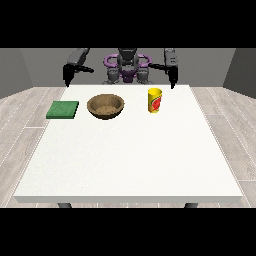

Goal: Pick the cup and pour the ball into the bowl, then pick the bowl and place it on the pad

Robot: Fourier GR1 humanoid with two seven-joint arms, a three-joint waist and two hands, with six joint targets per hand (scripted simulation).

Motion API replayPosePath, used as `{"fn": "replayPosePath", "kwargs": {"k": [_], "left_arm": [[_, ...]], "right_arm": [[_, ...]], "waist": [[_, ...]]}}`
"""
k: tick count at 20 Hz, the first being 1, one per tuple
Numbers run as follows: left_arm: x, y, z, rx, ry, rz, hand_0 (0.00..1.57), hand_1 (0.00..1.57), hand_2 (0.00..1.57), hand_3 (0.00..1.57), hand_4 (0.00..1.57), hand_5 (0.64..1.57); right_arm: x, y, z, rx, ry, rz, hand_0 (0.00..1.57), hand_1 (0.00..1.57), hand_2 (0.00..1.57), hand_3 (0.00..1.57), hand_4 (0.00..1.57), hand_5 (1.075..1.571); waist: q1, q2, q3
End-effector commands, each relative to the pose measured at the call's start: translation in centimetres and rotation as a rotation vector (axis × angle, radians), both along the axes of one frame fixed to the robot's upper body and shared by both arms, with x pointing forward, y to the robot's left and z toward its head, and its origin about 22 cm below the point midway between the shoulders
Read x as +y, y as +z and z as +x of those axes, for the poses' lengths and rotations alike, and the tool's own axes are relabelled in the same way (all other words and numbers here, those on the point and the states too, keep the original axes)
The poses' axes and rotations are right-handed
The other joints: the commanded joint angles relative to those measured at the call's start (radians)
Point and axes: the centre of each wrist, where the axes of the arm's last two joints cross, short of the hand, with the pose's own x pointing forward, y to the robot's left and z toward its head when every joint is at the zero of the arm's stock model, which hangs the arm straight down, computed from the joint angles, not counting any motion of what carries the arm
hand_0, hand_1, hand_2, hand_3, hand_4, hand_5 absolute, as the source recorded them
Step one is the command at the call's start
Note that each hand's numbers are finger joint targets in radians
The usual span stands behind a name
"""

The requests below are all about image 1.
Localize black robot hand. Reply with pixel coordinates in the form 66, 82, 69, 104
62, 63, 95, 88
147, 62, 179, 90

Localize yellow cup with melon print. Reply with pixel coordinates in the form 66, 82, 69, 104
147, 87, 163, 114

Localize green square pad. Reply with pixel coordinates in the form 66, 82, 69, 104
45, 100, 80, 120

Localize brown wooden bowl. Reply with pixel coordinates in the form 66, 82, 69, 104
86, 93, 126, 120

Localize grey robot trunk purple rings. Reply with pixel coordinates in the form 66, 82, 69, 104
102, 48, 154, 86

